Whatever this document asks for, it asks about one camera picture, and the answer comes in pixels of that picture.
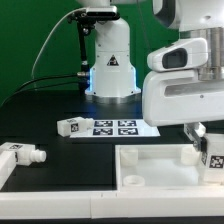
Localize marker tag sheet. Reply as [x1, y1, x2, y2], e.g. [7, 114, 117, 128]
[71, 119, 160, 138]

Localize white square table top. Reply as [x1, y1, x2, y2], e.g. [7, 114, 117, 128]
[115, 144, 224, 191]

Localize black camera stand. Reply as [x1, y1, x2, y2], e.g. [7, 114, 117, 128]
[67, 7, 120, 95]

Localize white fence bar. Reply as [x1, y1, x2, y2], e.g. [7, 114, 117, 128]
[0, 187, 224, 220]
[0, 151, 16, 190]

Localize grey cable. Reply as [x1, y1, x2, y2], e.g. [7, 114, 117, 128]
[31, 9, 84, 81]

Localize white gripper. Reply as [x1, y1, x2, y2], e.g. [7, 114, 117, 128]
[142, 38, 224, 153]

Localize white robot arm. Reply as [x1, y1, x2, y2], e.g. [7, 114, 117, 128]
[77, 0, 224, 127]

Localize white left fence bar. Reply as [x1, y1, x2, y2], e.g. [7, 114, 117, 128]
[0, 151, 16, 190]

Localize black cables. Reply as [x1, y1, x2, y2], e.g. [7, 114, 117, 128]
[0, 73, 91, 108]

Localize white front fence bar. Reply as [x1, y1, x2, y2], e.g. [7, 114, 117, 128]
[0, 187, 224, 220]

